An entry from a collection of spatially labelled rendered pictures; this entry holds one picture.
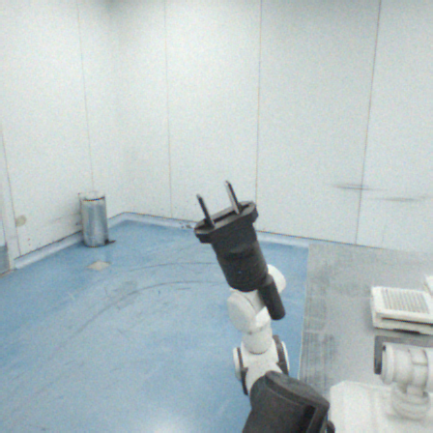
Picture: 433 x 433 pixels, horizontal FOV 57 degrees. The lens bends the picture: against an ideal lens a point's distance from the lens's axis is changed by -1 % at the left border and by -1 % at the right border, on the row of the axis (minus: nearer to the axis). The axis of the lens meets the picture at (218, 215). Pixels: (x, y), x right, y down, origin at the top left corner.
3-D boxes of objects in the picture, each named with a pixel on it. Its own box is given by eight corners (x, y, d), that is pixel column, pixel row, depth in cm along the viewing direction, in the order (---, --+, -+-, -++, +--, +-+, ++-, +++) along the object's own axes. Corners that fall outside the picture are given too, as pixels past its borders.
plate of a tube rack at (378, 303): (370, 288, 184) (370, 284, 183) (428, 295, 177) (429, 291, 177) (375, 316, 161) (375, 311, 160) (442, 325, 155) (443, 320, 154)
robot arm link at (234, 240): (187, 219, 79) (208, 266, 85) (199, 243, 70) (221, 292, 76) (245, 192, 80) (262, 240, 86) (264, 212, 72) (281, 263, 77)
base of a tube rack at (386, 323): (369, 299, 185) (369, 294, 184) (426, 305, 179) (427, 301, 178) (373, 327, 162) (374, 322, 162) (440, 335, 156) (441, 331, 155)
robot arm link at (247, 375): (288, 383, 104) (306, 414, 82) (238, 390, 104) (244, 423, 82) (280, 337, 105) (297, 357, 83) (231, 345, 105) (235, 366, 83)
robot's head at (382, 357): (436, 393, 62) (435, 342, 64) (377, 384, 64) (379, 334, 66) (424, 389, 68) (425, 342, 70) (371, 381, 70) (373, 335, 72)
